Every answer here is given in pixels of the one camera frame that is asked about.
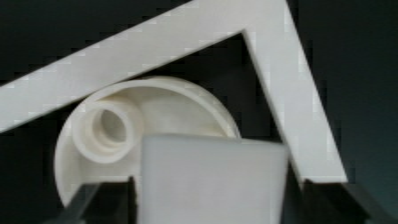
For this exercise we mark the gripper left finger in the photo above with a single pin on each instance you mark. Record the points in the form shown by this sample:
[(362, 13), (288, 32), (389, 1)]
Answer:
[(103, 204)]

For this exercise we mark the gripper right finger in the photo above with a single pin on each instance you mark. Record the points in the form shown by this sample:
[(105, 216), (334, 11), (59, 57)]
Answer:
[(330, 203)]

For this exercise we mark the white round stool seat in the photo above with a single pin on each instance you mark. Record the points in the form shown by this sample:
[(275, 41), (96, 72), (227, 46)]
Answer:
[(147, 106)]

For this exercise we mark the white right border rail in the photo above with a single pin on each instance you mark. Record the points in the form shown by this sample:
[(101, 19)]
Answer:
[(290, 92)]

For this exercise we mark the white border rail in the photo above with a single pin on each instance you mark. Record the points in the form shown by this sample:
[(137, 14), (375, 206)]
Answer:
[(290, 92), (151, 44)]

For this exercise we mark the white front border rail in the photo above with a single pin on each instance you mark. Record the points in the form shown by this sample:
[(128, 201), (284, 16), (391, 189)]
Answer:
[(151, 44)]

